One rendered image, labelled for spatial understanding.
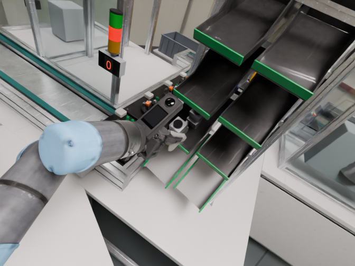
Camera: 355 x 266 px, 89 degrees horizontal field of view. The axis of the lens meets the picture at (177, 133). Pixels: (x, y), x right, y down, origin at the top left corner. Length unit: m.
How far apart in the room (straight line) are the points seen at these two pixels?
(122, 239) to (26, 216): 1.37
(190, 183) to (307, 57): 0.55
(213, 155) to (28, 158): 0.48
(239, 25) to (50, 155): 0.48
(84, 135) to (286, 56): 0.45
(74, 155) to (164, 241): 0.61
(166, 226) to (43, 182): 0.58
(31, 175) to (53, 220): 0.49
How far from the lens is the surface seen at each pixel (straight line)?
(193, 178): 0.74
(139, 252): 1.67
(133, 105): 1.07
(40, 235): 0.82
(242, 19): 0.56
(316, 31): 0.63
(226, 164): 0.63
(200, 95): 0.54
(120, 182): 0.79
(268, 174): 1.32
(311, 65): 0.52
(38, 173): 0.35
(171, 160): 0.74
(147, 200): 0.85
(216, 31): 0.50
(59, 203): 0.85
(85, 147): 0.28
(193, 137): 0.63
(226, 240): 0.93
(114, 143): 0.31
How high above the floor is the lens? 1.63
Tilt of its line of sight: 42 degrees down
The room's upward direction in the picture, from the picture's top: 24 degrees clockwise
